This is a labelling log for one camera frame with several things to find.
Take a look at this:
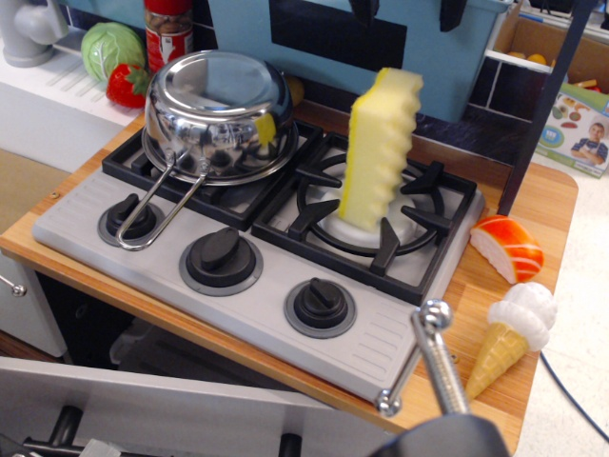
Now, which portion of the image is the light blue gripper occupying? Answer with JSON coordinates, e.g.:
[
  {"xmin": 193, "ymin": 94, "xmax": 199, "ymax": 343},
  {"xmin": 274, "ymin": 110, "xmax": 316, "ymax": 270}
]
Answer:
[{"xmin": 209, "ymin": 0, "xmax": 511, "ymax": 122}]

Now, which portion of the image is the yellow sponge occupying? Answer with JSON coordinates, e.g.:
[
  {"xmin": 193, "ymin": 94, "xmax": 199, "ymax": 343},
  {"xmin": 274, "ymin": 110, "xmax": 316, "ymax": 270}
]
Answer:
[{"xmin": 338, "ymin": 68, "xmax": 423, "ymax": 231}]

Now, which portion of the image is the upside-down steel pot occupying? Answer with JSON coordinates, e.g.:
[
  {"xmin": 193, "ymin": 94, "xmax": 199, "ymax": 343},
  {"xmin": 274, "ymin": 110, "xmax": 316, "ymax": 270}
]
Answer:
[{"xmin": 115, "ymin": 50, "xmax": 299, "ymax": 251}]

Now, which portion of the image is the cardboard box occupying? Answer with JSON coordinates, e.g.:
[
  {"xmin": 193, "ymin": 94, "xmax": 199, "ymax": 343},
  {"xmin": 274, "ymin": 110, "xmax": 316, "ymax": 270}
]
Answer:
[{"xmin": 491, "ymin": 1, "xmax": 608, "ymax": 93}]

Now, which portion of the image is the toy food box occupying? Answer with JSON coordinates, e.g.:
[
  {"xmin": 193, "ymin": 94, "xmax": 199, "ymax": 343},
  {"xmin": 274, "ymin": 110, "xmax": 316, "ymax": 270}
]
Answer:
[{"xmin": 536, "ymin": 84, "xmax": 608, "ymax": 178}]

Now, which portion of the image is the black right burner grate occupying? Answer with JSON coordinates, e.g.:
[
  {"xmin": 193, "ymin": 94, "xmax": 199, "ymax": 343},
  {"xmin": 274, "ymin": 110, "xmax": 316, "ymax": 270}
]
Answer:
[{"xmin": 251, "ymin": 133, "xmax": 484, "ymax": 305}]

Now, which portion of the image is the black burner grate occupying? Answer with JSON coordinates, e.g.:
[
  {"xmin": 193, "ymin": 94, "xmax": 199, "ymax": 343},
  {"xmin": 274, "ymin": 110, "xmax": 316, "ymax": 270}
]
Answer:
[
  {"xmin": 102, "ymin": 121, "xmax": 323, "ymax": 231},
  {"xmin": 251, "ymin": 133, "xmax": 484, "ymax": 305}
]

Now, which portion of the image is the red nut jar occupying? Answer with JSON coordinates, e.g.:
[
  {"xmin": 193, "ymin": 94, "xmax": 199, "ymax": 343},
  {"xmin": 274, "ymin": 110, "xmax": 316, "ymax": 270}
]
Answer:
[{"xmin": 144, "ymin": 0, "xmax": 193, "ymax": 72}]

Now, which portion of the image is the black left burner grate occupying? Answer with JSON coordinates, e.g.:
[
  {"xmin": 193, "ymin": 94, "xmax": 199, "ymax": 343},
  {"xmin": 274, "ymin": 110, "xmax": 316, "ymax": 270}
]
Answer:
[{"xmin": 102, "ymin": 121, "xmax": 323, "ymax": 231}]

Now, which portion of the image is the toy salmon sushi piece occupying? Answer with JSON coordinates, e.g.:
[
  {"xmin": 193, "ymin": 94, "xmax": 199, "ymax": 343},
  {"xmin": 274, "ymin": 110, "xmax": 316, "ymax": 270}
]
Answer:
[{"xmin": 470, "ymin": 215, "xmax": 545, "ymax": 285}]

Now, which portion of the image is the grey toy stove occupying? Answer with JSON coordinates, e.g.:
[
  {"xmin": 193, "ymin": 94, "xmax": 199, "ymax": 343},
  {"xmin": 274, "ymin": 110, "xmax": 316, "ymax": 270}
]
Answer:
[{"xmin": 31, "ymin": 119, "xmax": 486, "ymax": 404}]

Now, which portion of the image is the toy strawberry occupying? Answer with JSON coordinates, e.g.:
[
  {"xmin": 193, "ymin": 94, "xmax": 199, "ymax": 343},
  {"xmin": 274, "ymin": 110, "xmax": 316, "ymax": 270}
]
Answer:
[{"xmin": 106, "ymin": 64, "xmax": 150, "ymax": 109}]

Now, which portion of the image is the toy green cabbage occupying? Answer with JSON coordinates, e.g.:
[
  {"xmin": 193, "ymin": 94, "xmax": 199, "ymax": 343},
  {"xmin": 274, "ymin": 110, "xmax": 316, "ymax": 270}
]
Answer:
[{"xmin": 81, "ymin": 22, "xmax": 146, "ymax": 83}]

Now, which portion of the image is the black right stove knob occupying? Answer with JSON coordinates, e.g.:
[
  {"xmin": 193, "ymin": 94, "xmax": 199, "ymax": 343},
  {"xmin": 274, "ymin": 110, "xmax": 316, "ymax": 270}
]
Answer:
[{"xmin": 284, "ymin": 278, "xmax": 357, "ymax": 339}]

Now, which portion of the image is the black stove knob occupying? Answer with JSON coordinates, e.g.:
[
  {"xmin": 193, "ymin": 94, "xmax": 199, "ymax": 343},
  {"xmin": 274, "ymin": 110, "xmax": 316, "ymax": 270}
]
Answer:
[
  {"xmin": 179, "ymin": 228, "xmax": 264, "ymax": 297},
  {"xmin": 97, "ymin": 193, "xmax": 163, "ymax": 247},
  {"xmin": 284, "ymin": 278, "xmax": 357, "ymax": 339}
]

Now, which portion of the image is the black middle stove knob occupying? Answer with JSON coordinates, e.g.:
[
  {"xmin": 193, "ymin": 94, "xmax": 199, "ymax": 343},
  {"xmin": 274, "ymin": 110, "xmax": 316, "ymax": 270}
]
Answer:
[{"xmin": 179, "ymin": 228, "xmax": 264, "ymax": 297}]

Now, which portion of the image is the toy ice cream cone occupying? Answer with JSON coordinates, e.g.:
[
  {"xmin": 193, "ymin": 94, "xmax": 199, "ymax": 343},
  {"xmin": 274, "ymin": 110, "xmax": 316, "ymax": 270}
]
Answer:
[{"xmin": 465, "ymin": 282, "xmax": 558, "ymax": 400}]

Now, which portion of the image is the black left stove knob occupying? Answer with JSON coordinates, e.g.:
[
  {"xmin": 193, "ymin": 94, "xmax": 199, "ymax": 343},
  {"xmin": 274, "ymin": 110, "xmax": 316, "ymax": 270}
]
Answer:
[{"xmin": 97, "ymin": 193, "xmax": 163, "ymax": 247}]

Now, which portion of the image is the white toy sink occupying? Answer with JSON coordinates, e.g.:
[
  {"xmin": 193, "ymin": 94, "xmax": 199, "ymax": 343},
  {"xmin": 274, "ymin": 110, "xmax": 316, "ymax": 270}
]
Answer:
[{"xmin": 1, "ymin": 27, "xmax": 142, "ymax": 172}]

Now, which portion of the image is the grey toy faucet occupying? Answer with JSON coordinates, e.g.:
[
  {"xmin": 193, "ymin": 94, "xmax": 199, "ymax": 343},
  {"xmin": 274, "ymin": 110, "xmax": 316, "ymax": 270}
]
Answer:
[{"xmin": 1, "ymin": 0, "xmax": 69, "ymax": 68}]

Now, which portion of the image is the small chrome door knob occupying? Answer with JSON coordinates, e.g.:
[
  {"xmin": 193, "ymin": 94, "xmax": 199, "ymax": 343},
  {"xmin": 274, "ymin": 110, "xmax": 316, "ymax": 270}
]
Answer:
[{"xmin": 0, "ymin": 276, "xmax": 28, "ymax": 298}]

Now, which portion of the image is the grey oven door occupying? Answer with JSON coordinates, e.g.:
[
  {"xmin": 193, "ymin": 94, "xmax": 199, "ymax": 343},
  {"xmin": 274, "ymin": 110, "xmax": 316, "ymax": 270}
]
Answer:
[{"xmin": 1, "ymin": 357, "xmax": 395, "ymax": 456}]

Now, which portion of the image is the black vertical post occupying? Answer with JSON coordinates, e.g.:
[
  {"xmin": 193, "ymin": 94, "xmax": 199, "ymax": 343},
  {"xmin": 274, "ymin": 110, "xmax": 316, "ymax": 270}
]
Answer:
[{"xmin": 497, "ymin": 0, "xmax": 596, "ymax": 215}]

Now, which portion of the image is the chrome handle bar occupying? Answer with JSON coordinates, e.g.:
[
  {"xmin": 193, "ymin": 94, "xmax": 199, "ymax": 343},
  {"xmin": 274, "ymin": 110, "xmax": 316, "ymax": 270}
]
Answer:
[{"xmin": 375, "ymin": 299, "xmax": 471, "ymax": 417}]

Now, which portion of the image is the blue cable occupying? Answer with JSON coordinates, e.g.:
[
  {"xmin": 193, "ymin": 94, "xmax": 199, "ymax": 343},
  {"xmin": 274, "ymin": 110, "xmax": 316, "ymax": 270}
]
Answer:
[{"xmin": 539, "ymin": 350, "xmax": 609, "ymax": 444}]

